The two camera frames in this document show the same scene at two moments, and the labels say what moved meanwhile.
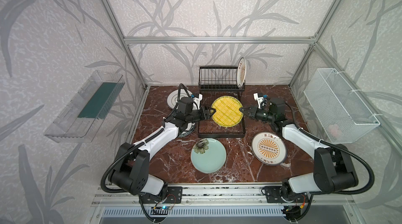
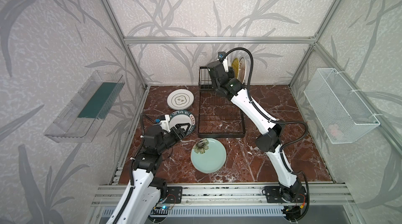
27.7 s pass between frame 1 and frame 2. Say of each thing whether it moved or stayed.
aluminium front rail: stayed
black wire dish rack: stayed
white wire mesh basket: stayed
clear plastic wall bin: stayed
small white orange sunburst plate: stayed
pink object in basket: stayed
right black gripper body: moved
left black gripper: moved
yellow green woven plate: moved
